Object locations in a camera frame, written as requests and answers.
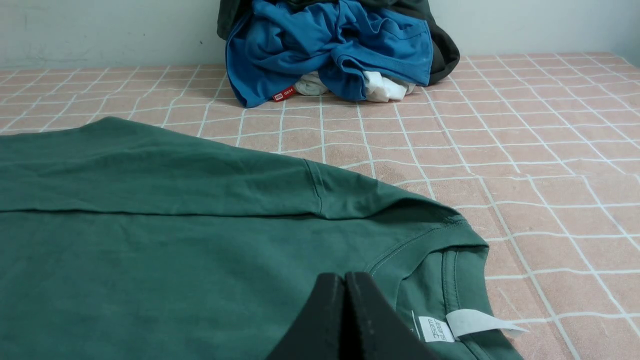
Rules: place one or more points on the green long-sleeved shirt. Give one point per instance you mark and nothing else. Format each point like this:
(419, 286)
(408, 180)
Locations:
(124, 241)

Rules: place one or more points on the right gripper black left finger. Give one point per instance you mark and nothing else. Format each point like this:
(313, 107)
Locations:
(316, 332)

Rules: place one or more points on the white garment in pile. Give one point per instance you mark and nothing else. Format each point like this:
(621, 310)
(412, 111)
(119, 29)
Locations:
(378, 88)

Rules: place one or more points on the blue shirt in pile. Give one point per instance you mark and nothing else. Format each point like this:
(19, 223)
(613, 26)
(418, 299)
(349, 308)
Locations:
(272, 46)

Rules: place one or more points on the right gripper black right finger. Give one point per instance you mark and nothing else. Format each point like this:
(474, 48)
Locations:
(382, 333)

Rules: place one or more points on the dark grey garment in pile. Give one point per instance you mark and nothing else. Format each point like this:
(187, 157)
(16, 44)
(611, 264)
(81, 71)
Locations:
(446, 54)

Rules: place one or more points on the pink checkered table cloth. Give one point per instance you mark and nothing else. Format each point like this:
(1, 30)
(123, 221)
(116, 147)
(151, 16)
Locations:
(540, 152)

